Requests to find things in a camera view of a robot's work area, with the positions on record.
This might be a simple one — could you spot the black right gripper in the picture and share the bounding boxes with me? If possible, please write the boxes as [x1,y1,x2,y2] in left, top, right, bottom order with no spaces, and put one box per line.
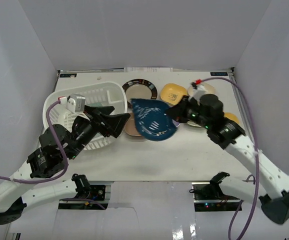
[165,95,212,130]

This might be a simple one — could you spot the dark blue shell plate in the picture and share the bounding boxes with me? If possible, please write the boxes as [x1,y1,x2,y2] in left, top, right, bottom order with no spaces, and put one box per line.
[130,98,178,142]

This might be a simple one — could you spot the teal rectangular divided plate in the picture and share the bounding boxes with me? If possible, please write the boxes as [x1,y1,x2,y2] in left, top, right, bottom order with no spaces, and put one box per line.
[85,100,103,107]

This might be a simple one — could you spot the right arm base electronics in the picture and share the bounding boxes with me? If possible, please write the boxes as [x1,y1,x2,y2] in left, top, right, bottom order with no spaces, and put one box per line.
[189,181,242,213]

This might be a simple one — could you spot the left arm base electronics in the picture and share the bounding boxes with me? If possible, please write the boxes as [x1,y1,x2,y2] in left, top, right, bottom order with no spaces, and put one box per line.
[58,185,110,211]

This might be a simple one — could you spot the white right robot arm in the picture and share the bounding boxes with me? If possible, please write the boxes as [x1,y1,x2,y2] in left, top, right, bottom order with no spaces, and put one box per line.
[165,94,289,225]

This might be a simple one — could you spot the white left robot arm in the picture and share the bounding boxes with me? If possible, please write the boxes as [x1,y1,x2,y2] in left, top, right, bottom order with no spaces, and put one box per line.
[0,106,130,225]

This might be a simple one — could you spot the white plastic dish bin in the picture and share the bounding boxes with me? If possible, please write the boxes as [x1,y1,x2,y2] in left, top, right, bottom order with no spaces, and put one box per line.
[43,81,127,149]

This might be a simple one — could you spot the purple square panda dish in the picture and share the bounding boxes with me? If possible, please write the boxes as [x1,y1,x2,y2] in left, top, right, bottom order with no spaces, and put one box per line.
[172,120,180,128]

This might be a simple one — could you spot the green square panda dish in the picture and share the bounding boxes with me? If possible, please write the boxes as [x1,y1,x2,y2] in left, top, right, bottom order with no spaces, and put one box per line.
[187,121,202,128]

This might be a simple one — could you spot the yellow square panda dish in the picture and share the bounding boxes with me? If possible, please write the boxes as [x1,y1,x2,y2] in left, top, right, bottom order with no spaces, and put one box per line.
[160,83,188,106]

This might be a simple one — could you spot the brown square panda dish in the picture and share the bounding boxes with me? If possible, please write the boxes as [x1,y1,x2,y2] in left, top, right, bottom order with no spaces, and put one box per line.
[124,112,144,139]

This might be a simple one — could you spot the cream square panda dish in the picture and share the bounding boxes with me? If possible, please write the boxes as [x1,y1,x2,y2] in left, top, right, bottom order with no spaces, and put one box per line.
[187,83,216,96]

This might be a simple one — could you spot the round black rimmed plate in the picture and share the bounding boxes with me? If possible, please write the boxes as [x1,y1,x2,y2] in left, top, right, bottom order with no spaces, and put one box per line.
[122,78,158,104]

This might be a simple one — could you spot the yellow square dish right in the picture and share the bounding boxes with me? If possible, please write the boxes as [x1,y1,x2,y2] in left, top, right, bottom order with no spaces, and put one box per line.
[224,112,240,125]

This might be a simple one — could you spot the papers at table back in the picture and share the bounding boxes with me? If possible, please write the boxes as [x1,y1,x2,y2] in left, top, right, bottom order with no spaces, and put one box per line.
[124,67,173,73]

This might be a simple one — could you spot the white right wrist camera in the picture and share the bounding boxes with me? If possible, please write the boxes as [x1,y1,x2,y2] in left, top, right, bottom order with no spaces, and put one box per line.
[189,79,207,101]

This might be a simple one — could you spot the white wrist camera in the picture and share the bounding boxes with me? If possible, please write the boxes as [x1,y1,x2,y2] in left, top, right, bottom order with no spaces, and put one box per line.
[189,79,207,101]
[58,93,87,119]

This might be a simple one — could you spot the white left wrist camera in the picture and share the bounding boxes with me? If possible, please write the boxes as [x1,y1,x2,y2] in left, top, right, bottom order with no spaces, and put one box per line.
[58,93,87,119]

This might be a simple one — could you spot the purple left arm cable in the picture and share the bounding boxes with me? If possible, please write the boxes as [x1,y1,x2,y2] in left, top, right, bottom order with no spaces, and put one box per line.
[0,99,105,210]

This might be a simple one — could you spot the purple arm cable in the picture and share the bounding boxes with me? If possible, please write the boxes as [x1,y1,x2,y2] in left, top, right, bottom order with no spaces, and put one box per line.
[199,76,260,240]
[0,99,105,210]

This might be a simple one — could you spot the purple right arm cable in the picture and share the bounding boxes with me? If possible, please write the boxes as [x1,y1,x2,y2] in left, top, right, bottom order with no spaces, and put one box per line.
[199,76,260,240]

